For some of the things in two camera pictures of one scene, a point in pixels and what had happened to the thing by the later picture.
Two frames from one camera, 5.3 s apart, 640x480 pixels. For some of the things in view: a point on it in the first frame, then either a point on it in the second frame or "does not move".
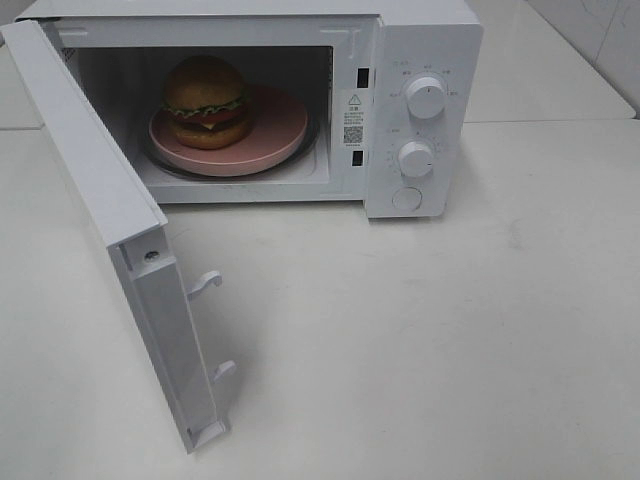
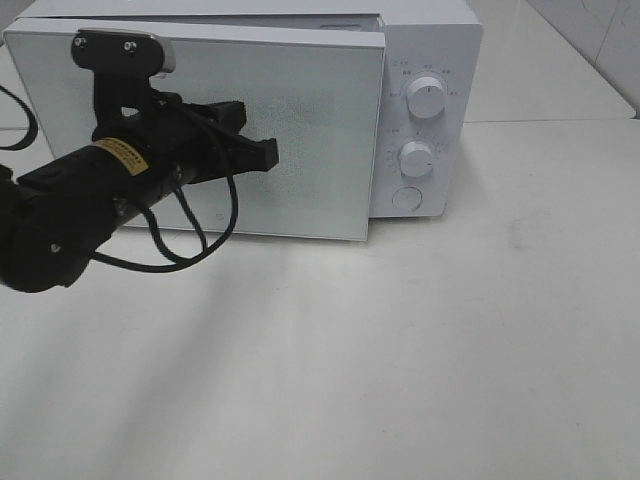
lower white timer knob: (416, 158) does not move
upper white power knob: (426, 97) does not move
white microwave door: (136, 234) -> (319, 96)
